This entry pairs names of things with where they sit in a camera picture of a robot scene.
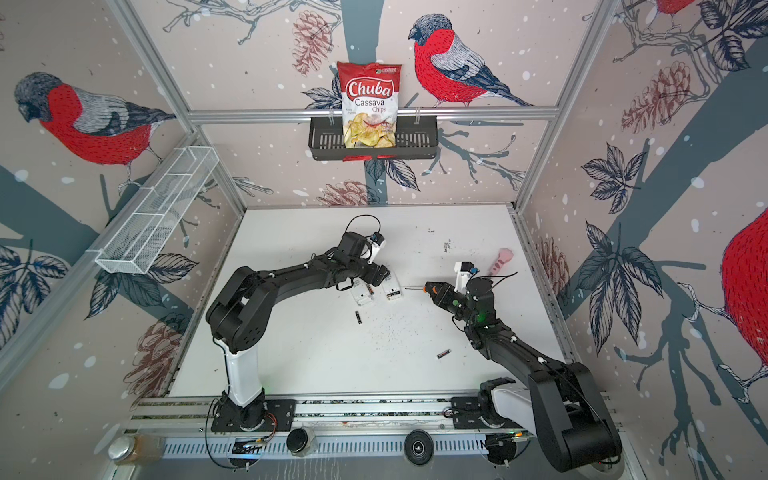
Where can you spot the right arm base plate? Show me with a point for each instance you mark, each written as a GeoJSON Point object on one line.
{"type": "Point", "coordinates": [474, 413]}

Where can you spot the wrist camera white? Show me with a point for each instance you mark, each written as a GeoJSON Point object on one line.
{"type": "Point", "coordinates": [376, 242]}
{"type": "Point", "coordinates": [464, 271]}

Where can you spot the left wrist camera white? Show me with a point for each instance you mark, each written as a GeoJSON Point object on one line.
{"type": "Point", "coordinates": [376, 242]}

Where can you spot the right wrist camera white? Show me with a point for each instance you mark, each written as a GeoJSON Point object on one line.
{"type": "Point", "coordinates": [464, 271]}

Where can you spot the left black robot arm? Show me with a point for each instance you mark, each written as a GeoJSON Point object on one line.
{"type": "Point", "coordinates": [238, 318]}

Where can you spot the glass jar with lid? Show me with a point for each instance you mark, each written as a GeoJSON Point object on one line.
{"type": "Point", "coordinates": [136, 449]}

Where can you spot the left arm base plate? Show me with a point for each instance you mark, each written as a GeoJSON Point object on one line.
{"type": "Point", "coordinates": [260, 416]}

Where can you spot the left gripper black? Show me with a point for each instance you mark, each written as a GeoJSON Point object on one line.
{"type": "Point", "coordinates": [373, 277]}

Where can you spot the pink handled brush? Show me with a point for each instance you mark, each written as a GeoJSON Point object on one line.
{"type": "Point", "coordinates": [504, 256]}

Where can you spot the orange black screwdriver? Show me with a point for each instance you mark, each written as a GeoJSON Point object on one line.
{"type": "Point", "coordinates": [417, 288]}

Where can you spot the black wall basket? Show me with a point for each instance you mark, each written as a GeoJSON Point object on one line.
{"type": "Point", "coordinates": [416, 138]}

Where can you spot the aluminium front rail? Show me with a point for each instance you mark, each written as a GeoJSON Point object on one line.
{"type": "Point", "coordinates": [341, 426]}

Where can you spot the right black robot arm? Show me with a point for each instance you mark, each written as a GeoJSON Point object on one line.
{"type": "Point", "coordinates": [563, 406]}

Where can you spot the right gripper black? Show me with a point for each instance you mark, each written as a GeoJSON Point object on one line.
{"type": "Point", "coordinates": [444, 294]}

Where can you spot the Chuba cassava chips bag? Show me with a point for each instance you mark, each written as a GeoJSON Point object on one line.
{"type": "Point", "coordinates": [369, 104]}

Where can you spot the white wire mesh shelf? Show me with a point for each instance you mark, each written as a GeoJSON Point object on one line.
{"type": "Point", "coordinates": [162, 204]}

